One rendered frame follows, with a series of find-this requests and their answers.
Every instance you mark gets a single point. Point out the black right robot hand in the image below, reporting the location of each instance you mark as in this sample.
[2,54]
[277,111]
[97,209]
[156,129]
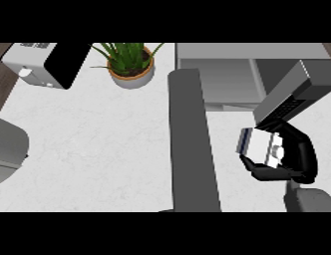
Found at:
[307,156]

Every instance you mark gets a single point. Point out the white milk carton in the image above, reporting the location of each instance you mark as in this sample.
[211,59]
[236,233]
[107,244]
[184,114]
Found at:
[258,146]

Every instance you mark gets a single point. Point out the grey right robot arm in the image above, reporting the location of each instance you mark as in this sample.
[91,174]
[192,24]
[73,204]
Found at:
[314,201]

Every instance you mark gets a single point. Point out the grey microwave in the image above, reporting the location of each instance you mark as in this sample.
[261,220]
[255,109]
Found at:
[289,89]

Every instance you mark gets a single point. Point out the dark grey microwave door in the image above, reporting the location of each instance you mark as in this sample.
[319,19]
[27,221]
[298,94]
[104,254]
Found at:
[189,139]

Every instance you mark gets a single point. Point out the white and black appliance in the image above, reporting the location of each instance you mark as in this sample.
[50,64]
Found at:
[35,63]

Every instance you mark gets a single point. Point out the green potted plant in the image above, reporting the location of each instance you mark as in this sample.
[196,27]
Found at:
[129,64]

